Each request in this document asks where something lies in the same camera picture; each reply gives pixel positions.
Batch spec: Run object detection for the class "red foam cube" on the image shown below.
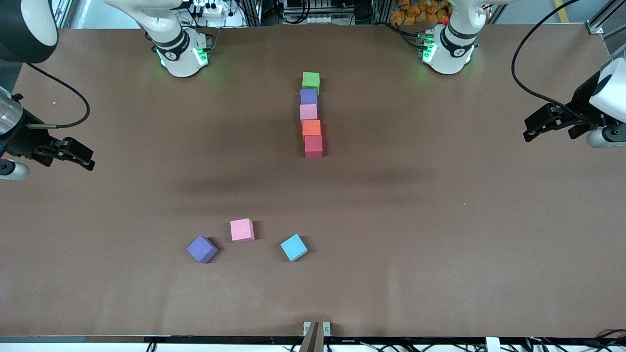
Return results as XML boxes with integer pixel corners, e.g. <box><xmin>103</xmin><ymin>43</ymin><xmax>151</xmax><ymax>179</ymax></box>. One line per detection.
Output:
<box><xmin>305</xmin><ymin>135</ymin><xmax>324</xmax><ymax>159</ymax></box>

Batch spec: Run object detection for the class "brown table mat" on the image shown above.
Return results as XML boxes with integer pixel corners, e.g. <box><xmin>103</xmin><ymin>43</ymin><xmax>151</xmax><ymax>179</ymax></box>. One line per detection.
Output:
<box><xmin>0</xmin><ymin>23</ymin><xmax>626</xmax><ymax>339</ymax></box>

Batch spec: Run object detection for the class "bag of orange snacks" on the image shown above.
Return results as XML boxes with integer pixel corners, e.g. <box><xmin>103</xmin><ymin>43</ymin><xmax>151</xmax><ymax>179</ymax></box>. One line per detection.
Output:
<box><xmin>390</xmin><ymin>0</ymin><xmax>453</xmax><ymax>26</ymax></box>

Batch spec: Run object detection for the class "white power strip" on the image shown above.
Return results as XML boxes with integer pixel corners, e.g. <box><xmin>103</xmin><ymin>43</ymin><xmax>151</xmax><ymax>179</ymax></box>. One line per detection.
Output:
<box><xmin>192</xmin><ymin>1</ymin><xmax>226</xmax><ymax>16</ymax></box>

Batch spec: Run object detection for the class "light blue foam cube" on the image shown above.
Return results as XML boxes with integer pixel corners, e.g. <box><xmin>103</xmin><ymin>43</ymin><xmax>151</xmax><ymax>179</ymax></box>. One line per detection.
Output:
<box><xmin>280</xmin><ymin>234</ymin><xmax>309</xmax><ymax>263</ymax></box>

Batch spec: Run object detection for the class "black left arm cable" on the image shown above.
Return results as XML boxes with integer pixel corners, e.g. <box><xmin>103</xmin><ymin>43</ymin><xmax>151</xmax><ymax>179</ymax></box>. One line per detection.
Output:
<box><xmin>511</xmin><ymin>0</ymin><xmax>587</xmax><ymax>120</ymax></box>

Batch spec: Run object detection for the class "aluminium frame profile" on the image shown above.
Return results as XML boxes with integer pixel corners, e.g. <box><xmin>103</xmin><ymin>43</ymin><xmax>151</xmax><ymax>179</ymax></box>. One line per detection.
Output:
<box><xmin>587</xmin><ymin>0</ymin><xmax>626</xmax><ymax>35</ymax></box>
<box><xmin>51</xmin><ymin>0</ymin><xmax>74</xmax><ymax>29</ymax></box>

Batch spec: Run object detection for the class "black looped cable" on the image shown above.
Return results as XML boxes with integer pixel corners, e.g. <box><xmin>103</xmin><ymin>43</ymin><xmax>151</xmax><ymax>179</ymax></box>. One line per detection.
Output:
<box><xmin>593</xmin><ymin>329</ymin><xmax>626</xmax><ymax>344</ymax></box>

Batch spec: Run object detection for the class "metal bracket with brown strip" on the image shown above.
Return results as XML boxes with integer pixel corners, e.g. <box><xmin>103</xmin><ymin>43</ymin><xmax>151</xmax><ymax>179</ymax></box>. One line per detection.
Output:
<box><xmin>299</xmin><ymin>321</ymin><xmax>332</xmax><ymax>352</ymax></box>

